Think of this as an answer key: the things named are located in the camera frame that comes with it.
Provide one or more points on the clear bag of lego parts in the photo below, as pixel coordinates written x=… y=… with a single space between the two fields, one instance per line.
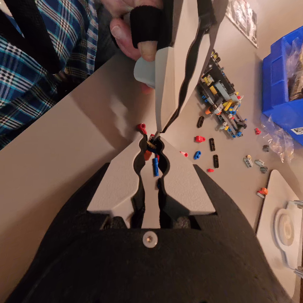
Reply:
x=296 y=78

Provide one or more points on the small lego axle assembly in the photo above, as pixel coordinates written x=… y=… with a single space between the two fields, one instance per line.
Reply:
x=148 y=155

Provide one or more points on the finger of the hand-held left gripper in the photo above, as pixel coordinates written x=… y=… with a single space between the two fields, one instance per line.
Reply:
x=168 y=82
x=203 y=61

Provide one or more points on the white plastic holder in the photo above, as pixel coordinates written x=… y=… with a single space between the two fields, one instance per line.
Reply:
x=286 y=227

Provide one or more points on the blue lego pin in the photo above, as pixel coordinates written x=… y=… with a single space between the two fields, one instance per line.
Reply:
x=155 y=167

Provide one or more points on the long lego chassis model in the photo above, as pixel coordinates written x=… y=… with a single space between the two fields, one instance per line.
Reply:
x=220 y=99

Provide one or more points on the blue plastic storage bin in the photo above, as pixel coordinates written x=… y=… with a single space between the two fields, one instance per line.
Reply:
x=274 y=82

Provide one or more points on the person's left hand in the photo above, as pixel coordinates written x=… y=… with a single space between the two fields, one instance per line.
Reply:
x=120 y=35

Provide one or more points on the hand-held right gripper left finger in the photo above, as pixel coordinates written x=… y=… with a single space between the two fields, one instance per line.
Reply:
x=113 y=187

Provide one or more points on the grey tan lego piece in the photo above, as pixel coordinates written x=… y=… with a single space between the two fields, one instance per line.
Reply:
x=248 y=161

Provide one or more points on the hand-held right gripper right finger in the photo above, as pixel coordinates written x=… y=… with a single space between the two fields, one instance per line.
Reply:
x=187 y=187

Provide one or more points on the black lego connector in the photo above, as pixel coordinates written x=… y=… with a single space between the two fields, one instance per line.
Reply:
x=158 y=183

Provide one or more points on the light grey lego connector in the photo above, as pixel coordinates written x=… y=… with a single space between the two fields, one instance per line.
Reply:
x=259 y=162

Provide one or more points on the red lego connector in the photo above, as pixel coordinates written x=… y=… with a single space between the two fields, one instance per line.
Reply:
x=142 y=127
x=257 y=131
x=200 y=139

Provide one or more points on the dark grey lego connector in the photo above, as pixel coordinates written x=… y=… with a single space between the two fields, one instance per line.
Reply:
x=264 y=169
x=265 y=148

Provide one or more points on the empty clear plastic bag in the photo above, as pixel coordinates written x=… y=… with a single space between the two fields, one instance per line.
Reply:
x=279 y=139

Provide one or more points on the lego instruction booklet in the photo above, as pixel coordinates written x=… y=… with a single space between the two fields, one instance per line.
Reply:
x=243 y=21

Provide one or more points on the black short lego beam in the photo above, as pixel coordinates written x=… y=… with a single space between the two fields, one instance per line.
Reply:
x=212 y=144
x=200 y=121
x=215 y=161

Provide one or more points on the blue lego connector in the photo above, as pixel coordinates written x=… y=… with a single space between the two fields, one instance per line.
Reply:
x=197 y=155

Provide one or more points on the blue plaid shirt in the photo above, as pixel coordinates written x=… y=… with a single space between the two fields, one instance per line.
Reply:
x=23 y=94

